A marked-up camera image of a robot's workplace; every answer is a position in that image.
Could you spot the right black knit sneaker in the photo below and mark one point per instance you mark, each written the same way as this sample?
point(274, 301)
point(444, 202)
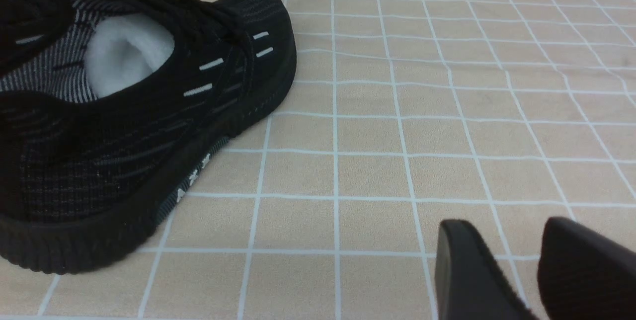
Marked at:
point(110, 110)

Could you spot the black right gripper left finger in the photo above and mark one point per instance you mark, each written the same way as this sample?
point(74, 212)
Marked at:
point(469, 283)

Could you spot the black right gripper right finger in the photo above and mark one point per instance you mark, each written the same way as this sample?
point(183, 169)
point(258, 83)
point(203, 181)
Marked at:
point(583, 275)

